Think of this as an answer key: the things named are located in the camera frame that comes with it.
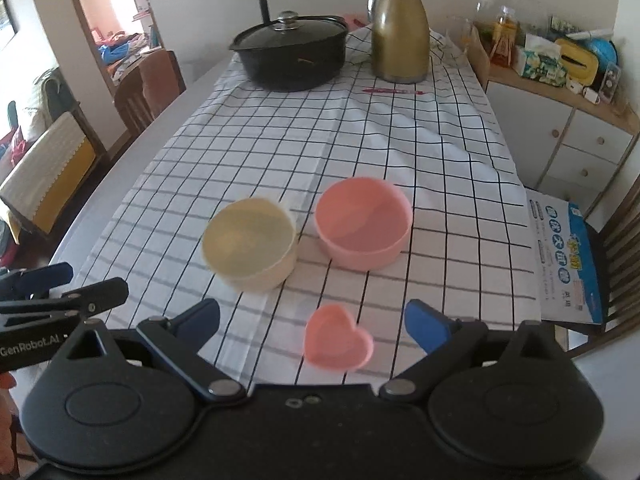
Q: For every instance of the red pen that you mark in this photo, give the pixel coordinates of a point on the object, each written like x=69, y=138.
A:
x=395, y=90

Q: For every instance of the dark wooden chair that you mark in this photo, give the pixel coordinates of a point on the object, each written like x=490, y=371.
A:
x=132, y=105

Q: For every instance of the pink bowl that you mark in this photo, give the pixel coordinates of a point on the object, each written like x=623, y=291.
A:
x=362, y=225

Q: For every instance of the armchair with cream cover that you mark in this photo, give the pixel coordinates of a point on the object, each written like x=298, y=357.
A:
x=45, y=170

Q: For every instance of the blue white printed package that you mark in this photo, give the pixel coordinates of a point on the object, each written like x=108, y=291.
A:
x=565, y=260

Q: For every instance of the cream bowl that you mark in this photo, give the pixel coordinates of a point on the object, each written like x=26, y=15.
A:
x=250, y=245

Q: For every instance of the black cooking pot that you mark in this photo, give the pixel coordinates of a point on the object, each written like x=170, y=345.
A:
x=292, y=67

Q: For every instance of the gold thermos jug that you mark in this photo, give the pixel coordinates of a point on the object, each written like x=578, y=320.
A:
x=400, y=35

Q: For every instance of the sofa with cream cover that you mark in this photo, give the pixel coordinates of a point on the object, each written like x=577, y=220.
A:
x=42, y=100

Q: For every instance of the white wooden cabinet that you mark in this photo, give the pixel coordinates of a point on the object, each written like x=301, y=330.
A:
x=565, y=130

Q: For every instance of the rolled white paper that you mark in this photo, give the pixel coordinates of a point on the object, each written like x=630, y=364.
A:
x=590, y=34

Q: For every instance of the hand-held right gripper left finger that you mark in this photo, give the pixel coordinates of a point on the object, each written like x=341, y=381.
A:
x=197, y=322

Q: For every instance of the large glass jar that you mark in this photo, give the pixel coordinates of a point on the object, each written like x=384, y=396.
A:
x=487, y=5

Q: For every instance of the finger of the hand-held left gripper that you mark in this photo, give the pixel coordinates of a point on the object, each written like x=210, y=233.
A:
x=50, y=275
x=100, y=295

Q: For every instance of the yellow tissue box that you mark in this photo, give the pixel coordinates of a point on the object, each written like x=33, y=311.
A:
x=577, y=60

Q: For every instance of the black grid white tablecloth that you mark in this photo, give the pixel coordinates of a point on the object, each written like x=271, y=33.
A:
x=310, y=145

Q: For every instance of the pink heart-shaped dish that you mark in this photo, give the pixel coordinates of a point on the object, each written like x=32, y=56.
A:
x=337, y=337

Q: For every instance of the clear plastic box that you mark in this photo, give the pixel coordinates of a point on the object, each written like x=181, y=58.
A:
x=611, y=85

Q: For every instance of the person's left forearm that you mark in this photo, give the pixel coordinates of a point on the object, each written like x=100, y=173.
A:
x=4, y=410

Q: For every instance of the glass pot lid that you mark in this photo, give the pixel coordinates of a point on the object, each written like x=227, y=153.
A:
x=287, y=32

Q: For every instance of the drinking glass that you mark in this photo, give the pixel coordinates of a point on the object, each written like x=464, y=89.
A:
x=457, y=35

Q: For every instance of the wooden chair pink backrest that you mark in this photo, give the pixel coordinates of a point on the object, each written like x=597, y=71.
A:
x=162, y=82

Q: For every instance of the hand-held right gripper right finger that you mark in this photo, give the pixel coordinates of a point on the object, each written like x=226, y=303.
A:
x=425, y=325

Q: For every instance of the slatted wooden chair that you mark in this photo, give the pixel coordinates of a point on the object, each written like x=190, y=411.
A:
x=622, y=240

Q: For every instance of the blue globe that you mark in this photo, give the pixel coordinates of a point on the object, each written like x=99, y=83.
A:
x=605, y=52

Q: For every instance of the green tissue box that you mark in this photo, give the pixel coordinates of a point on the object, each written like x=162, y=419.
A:
x=540, y=65

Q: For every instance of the white adapters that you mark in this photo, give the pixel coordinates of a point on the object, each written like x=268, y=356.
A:
x=582, y=91

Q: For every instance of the orange bottle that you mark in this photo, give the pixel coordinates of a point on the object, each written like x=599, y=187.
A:
x=504, y=40

